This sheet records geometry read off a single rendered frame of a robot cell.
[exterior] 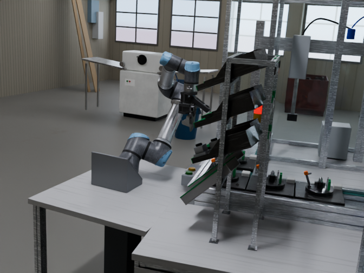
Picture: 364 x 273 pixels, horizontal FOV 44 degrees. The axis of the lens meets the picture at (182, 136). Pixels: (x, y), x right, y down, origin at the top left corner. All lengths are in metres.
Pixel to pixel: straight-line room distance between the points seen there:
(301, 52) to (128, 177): 1.55
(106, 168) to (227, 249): 0.88
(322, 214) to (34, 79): 8.99
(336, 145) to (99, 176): 1.76
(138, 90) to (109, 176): 5.54
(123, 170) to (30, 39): 8.24
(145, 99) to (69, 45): 4.03
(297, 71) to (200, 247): 1.73
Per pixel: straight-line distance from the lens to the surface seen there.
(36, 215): 2.50
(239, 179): 2.49
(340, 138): 3.45
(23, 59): 10.40
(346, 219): 2.34
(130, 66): 8.16
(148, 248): 1.95
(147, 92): 7.92
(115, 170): 2.49
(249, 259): 1.93
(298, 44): 3.30
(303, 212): 2.33
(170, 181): 2.69
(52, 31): 11.05
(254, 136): 1.94
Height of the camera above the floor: 1.80
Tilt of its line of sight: 15 degrees down
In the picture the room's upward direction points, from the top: 3 degrees clockwise
